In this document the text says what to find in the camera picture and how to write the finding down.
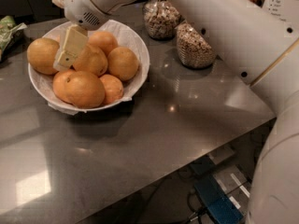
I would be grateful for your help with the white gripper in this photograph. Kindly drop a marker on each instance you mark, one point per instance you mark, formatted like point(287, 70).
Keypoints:
point(81, 7)

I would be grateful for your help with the orange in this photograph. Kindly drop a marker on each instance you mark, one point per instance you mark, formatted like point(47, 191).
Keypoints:
point(41, 55)
point(122, 63)
point(91, 59)
point(59, 82)
point(104, 40)

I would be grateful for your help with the blue robot base panel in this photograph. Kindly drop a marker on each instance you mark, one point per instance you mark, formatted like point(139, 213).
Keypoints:
point(221, 186)

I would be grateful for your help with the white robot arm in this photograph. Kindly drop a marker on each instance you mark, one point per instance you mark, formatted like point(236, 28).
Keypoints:
point(264, 52)

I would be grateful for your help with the white bowl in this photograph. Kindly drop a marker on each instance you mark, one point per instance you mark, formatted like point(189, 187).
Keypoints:
point(43, 83)

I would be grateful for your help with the white paper bowl liner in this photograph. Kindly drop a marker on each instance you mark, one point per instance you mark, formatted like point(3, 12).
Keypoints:
point(127, 38)

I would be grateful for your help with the orange front large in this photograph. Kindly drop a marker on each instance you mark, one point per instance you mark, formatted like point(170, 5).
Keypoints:
point(84, 90)

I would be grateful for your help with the orange front right small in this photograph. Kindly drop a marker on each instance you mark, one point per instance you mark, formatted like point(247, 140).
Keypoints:
point(113, 89)

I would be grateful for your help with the green snack packet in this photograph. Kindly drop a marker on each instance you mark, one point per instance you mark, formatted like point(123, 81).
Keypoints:
point(10, 33)

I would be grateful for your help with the glass cereal jar left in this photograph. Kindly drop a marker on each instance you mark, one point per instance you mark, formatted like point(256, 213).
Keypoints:
point(160, 19)

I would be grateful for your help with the glass cereal jar centre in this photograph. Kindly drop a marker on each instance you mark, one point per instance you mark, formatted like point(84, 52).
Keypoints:
point(193, 50)

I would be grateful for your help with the allergen info sign card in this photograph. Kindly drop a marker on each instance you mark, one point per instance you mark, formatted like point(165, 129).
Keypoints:
point(285, 10)

